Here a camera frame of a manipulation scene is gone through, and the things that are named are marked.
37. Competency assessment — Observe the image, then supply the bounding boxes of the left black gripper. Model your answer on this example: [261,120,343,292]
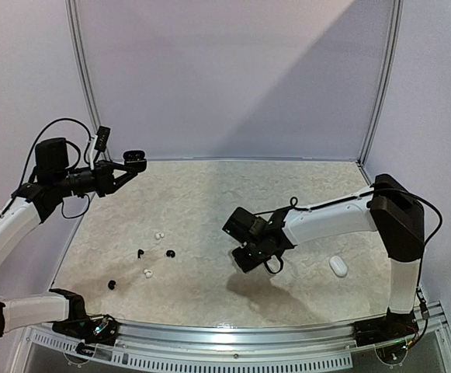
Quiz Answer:
[54,159,137,197]

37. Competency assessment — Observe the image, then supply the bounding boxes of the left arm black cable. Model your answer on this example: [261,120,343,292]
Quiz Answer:
[11,117,98,219]

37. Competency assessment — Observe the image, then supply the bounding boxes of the black earbud charging case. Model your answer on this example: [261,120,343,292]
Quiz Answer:
[123,150,145,163]

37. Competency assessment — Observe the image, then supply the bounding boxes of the right aluminium frame post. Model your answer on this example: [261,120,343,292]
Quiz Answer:
[357,0,403,173]

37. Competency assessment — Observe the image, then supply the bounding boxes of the aluminium front rail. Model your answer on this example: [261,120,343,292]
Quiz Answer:
[12,302,451,372]

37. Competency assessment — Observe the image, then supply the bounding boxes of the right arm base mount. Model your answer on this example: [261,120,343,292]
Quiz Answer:
[352,304,429,349]

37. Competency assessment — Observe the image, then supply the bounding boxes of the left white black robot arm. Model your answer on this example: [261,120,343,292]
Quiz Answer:
[0,138,147,346]

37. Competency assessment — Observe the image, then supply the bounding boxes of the white earbud charging case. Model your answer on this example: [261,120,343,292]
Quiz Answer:
[329,256,348,278]

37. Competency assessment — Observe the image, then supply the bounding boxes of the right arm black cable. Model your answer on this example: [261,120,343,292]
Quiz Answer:
[262,186,443,350]

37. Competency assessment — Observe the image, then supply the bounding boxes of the left aluminium frame post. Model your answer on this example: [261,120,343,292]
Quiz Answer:
[64,0,112,160]

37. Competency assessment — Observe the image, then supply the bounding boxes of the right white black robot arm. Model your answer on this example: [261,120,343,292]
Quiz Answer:
[222,174,425,339]

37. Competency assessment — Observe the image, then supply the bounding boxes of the aluminium frame post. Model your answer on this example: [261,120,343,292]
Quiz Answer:
[64,0,112,160]
[357,0,403,173]

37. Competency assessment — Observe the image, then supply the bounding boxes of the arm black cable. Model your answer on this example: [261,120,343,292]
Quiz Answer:
[11,117,98,219]
[262,186,443,350]

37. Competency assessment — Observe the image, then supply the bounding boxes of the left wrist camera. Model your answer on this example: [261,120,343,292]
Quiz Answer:
[84,126,111,167]

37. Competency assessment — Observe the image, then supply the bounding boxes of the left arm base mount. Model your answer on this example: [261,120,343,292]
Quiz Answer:
[50,288,120,346]

